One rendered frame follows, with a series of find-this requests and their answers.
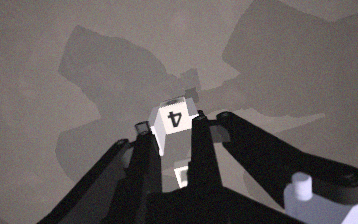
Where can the white cube face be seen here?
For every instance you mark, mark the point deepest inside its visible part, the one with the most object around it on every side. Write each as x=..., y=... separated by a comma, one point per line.
x=183, y=176
x=174, y=115

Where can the white shallow tray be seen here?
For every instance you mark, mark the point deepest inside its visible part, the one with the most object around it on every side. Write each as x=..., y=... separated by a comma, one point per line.
x=180, y=165

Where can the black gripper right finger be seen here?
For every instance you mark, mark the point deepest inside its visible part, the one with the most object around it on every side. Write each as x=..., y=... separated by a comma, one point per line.
x=312, y=189

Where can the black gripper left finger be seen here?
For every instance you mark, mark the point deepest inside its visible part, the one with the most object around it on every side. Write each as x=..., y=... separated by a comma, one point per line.
x=88, y=201

